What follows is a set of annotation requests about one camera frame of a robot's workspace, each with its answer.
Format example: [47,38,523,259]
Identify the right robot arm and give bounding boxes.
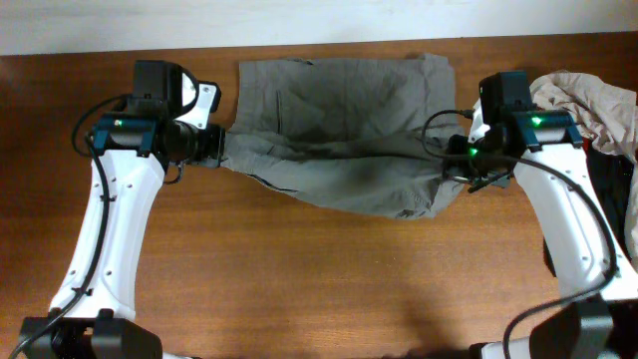
[444,71,637,359]

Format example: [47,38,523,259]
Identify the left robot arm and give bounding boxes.
[11,60,225,359]

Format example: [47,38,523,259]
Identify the black garment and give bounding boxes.
[584,143,634,257]

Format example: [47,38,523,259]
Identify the beige garment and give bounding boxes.
[530,71,637,267]

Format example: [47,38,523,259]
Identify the grey cargo shorts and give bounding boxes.
[222,54,462,219]

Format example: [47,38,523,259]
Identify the right black cable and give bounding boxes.
[421,109,619,359]

